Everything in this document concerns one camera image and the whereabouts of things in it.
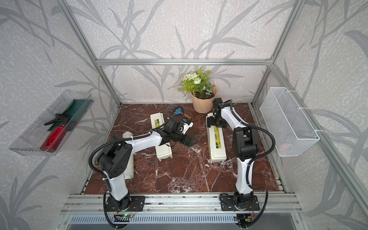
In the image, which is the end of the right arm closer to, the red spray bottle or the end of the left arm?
the end of the left arm

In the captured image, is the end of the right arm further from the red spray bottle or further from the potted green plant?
the red spray bottle

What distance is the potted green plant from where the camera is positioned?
3.13 feet

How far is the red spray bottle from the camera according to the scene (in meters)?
0.56

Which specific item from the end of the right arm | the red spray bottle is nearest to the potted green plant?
the end of the right arm

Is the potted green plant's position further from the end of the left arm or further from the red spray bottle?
the red spray bottle

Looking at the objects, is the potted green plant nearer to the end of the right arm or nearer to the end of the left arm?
the end of the right arm

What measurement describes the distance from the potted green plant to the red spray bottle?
66 centimetres
